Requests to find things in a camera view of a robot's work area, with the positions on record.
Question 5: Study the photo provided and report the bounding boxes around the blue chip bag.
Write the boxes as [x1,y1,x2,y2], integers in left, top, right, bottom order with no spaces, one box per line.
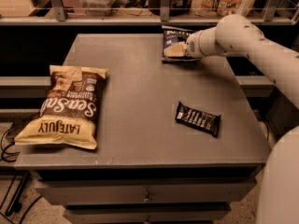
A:
[162,26,196,63]

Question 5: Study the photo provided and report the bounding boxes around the black candy bar wrapper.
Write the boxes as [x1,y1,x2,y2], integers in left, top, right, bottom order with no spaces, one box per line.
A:
[175,102,221,137]

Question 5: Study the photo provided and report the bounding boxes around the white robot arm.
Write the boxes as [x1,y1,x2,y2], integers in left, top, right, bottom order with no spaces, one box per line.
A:
[163,14,299,224]

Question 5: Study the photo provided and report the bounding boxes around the brown and yellow chip bag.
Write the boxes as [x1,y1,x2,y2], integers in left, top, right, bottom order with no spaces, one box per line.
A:
[15,65,108,149]

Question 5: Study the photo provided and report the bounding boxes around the lower drawer with knob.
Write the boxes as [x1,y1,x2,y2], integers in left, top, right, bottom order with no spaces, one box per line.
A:
[64,204,231,224]

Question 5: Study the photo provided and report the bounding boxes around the upper drawer with knob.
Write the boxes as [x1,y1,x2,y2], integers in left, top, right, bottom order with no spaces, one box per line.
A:
[36,178,256,205]

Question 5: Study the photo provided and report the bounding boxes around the drawer with knob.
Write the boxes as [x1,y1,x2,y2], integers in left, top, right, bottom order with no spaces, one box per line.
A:
[36,178,256,205]
[64,204,231,224]

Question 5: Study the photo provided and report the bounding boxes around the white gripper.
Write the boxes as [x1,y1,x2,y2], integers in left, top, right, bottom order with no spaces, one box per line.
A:
[164,28,225,59]

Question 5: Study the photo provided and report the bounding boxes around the grey metal railing shelf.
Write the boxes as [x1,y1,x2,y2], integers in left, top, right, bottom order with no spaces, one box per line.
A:
[0,0,299,26]

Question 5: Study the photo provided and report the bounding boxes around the clear plastic container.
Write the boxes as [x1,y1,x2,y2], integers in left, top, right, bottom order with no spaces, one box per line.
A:
[79,0,116,16]

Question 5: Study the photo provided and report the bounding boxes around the black cable left floor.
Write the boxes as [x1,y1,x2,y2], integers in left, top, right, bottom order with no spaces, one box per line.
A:
[0,112,40,163]

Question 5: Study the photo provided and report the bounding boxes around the black stand leg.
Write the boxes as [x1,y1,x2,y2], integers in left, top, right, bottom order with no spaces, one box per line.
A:
[5,172,30,217]

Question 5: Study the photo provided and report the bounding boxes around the grey drawer cabinet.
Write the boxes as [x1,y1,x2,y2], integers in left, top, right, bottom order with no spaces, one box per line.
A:
[16,35,270,210]

